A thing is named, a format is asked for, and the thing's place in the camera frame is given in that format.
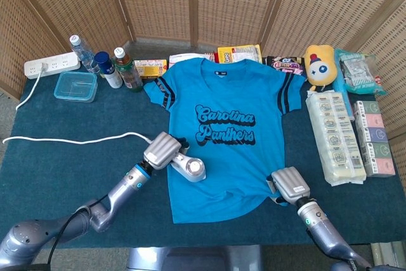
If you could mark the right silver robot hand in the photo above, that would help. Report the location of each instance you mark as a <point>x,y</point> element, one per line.
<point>290,185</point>

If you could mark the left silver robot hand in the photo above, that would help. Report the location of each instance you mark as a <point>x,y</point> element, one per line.
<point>161,150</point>

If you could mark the white handheld steamer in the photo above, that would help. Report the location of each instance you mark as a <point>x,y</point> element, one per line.
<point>193,167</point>

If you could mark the blue Carolina Panthers T-shirt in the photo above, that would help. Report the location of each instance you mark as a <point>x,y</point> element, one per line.
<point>228,118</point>

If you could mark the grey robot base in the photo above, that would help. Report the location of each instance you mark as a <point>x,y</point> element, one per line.
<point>193,258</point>

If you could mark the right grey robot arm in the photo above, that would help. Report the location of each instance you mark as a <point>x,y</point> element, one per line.
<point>323,229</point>

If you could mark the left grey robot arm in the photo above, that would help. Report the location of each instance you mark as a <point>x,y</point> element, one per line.
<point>120,195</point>

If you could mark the long white tissue pack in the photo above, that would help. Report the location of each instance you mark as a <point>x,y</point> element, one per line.
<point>336,137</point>

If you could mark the small yellow carton box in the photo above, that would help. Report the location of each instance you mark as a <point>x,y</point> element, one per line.
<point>150,68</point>

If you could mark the green-label tea bottle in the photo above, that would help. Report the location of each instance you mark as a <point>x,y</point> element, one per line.
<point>128,72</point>

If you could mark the dark teal table carpet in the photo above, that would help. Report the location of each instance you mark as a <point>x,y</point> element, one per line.
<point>79,169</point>

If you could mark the white bottle with blue cap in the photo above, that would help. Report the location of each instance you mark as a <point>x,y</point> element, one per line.
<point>111,74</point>

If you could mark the white flat packet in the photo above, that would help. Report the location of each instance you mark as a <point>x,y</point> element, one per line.
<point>184,59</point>

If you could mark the pastel multicolour tissue pack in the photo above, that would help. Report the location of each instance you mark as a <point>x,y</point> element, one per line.
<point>375,137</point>

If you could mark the light blue wrapped pack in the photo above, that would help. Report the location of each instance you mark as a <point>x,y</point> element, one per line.
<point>342,93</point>

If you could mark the clear blue-lidded food container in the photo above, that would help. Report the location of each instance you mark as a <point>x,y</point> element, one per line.
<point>76,87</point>

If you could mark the dark sanitary pad pack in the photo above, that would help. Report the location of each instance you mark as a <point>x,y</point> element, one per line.
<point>285,65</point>

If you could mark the yellow plush toy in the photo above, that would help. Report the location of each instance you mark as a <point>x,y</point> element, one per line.
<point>320,66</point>

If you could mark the clear water bottle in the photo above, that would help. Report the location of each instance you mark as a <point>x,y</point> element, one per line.
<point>84,53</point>

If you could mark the yellow snack bag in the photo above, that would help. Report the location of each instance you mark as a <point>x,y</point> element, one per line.
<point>241,53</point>

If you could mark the clear bag of teal packets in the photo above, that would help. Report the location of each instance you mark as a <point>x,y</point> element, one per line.
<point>361,74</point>

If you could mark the white power strip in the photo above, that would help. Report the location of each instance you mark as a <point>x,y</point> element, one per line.
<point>57,63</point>

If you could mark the wicker folding screen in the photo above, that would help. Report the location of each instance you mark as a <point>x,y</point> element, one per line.
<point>234,1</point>

